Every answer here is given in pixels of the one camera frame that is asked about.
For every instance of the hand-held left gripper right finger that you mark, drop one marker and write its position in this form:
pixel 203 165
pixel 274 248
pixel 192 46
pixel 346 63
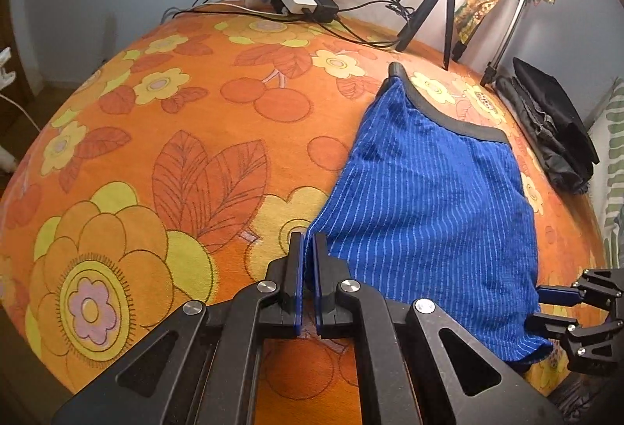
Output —
pixel 319 276

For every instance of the metal light stand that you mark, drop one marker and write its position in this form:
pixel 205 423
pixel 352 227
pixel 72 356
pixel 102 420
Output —
pixel 504 40

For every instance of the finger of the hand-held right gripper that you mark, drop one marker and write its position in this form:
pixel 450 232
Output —
pixel 560 294
pixel 548 323

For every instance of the black charger plug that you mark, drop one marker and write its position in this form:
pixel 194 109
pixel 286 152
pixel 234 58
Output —
pixel 324 6

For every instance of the black mini tripod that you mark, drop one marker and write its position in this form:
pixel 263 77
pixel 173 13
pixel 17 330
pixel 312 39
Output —
pixel 447 6

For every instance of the orange floral blanket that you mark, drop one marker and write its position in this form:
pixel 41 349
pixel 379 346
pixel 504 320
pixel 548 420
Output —
pixel 161 162

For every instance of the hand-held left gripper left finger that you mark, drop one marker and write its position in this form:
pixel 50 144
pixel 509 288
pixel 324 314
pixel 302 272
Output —
pixel 298 276

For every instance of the dark grey folded pants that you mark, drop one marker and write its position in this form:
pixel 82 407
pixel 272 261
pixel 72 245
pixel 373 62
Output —
pixel 541 137

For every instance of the green striped pillow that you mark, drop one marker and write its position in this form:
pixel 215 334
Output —
pixel 609 152

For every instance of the blue striped pants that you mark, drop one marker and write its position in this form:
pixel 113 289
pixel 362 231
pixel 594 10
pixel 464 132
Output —
pixel 438 210

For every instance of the white charger plug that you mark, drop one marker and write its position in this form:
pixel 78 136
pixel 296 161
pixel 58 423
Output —
pixel 300 1

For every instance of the white plastic object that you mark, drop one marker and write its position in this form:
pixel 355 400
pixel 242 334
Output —
pixel 6 69

